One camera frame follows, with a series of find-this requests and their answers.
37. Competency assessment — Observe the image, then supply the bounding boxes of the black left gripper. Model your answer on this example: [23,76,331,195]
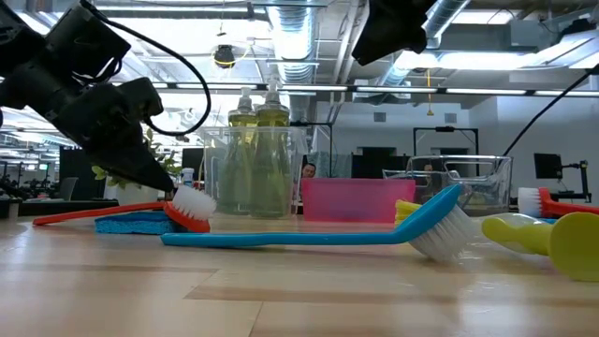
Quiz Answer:
[0,64,176,194]

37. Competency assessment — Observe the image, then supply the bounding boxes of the dark blue sponge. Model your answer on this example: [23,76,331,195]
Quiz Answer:
[94,211,188,236]

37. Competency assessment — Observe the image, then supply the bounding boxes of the red dish brush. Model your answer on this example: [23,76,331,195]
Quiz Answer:
[518,186,599,219]
[32,185,219,234]

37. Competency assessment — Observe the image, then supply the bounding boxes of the yellow dish soap bottle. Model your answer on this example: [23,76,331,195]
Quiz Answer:
[218,85,258,216]
[251,77,292,219]

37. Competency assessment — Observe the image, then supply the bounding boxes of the blue dish brush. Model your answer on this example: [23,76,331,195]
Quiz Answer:
[160,183,477,263]

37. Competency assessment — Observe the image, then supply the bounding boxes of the yellow-green dish brush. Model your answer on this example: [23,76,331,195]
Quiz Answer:
[394,198,599,283]

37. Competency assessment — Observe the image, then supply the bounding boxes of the green potted plant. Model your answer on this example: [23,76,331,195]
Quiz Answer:
[92,128,183,208]

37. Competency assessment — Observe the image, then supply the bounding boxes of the dark office partition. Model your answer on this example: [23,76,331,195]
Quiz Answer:
[59,148,110,201]

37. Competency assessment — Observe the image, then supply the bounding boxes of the grey office chair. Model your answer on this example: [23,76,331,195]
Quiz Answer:
[51,176,80,201]

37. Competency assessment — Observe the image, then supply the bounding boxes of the tall clear plastic bin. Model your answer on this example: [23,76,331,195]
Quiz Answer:
[198,125,309,220]

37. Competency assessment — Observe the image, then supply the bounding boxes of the red plastic tray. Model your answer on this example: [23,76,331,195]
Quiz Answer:
[300,176,416,224]

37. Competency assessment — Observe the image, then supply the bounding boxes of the small black monitor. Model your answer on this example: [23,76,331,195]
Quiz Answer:
[533,153,564,181]

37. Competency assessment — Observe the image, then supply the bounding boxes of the black monitor stand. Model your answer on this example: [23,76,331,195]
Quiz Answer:
[560,159,593,203]

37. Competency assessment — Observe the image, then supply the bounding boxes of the black aluminium table frame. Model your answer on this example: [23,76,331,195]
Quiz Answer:
[18,199,121,218]

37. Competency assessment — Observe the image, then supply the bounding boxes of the black frame stand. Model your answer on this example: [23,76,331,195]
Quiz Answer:
[412,125,480,158]

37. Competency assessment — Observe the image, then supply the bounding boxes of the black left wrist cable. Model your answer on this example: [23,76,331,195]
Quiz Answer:
[79,0,212,139]

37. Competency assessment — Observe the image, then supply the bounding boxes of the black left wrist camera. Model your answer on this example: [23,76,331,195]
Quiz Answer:
[44,2,134,89]

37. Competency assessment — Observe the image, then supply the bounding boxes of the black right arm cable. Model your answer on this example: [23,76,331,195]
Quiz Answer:
[502,65,599,158]

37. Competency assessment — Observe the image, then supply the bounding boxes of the clear bin with handles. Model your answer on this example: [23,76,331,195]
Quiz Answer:
[382,154,515,218]

